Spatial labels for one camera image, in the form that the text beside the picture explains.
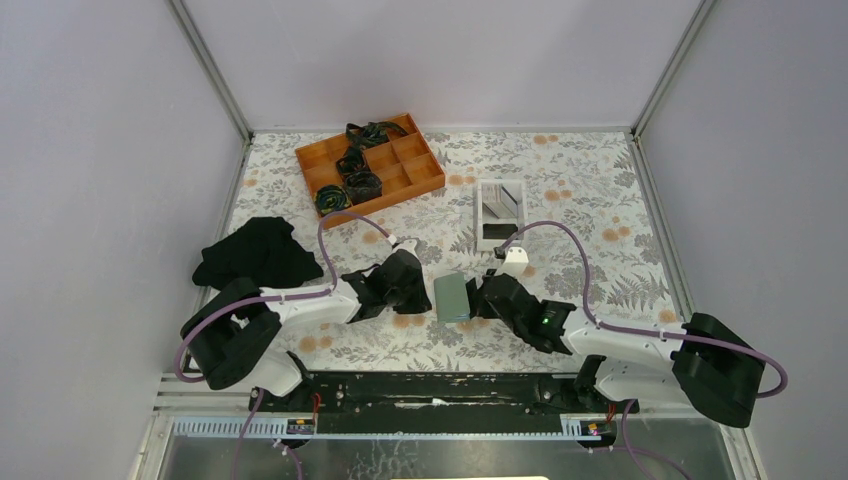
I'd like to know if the green leather card holder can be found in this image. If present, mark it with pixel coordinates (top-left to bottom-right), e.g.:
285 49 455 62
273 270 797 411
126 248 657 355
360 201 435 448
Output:
433 272 471 323

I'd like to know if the white plastic card box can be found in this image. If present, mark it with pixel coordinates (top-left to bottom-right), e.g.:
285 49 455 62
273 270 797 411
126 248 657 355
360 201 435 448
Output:
474 179 528 252

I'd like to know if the black cloth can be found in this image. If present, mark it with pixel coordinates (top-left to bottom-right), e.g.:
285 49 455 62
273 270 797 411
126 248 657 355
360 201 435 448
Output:
191 217 324 290

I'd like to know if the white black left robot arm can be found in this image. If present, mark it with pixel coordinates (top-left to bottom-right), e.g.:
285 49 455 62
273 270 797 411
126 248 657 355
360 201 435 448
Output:
178 242 432 411

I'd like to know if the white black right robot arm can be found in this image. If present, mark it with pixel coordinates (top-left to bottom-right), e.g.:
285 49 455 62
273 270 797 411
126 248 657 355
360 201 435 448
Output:
465 272 765 428

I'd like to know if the black card stack in box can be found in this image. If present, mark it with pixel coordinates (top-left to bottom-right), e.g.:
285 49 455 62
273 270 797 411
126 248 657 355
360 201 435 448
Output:
482 223 519 241

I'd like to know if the stack of white cards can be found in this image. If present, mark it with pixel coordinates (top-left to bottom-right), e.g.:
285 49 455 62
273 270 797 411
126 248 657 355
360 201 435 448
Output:
480 184 503 216

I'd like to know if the dark patterned rolled tie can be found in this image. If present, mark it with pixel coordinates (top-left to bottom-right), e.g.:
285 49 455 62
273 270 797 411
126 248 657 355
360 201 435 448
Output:
344 170 383 205

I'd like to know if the blue yellow rolled tie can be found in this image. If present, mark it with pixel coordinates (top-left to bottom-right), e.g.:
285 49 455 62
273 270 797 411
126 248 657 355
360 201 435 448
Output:
313 184 353 217

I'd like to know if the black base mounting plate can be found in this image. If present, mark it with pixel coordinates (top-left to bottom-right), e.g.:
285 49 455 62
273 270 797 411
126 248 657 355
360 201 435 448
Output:
249 371 629 440

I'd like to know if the dark rolled tie middle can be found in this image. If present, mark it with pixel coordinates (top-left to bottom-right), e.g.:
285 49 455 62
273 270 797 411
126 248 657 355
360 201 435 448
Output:
335 146 370 179

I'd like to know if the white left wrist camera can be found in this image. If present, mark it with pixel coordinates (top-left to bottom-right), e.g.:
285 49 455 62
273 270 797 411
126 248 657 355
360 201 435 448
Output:
392 238 419 257

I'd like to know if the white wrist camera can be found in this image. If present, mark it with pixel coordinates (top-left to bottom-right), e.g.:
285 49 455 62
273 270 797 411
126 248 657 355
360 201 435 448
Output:
392 238 419 257
496 246 529 278

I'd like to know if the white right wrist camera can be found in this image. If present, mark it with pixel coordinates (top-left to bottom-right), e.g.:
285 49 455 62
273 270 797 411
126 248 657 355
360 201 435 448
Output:
496 246 529 278

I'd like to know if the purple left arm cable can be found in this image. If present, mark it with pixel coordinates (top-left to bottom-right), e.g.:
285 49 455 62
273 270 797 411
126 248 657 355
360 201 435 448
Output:
173 211 399 384

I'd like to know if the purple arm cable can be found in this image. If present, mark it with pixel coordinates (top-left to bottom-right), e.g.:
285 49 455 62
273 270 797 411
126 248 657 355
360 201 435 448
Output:
494 221 790 400
173 211 399 384

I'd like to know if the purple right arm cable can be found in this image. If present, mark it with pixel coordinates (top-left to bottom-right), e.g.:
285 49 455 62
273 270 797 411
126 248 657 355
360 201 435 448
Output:
494 221 790 400

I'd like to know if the aluminium frame rail front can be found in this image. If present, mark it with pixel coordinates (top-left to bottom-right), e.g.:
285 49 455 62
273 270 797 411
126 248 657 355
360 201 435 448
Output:
153 372 747 441

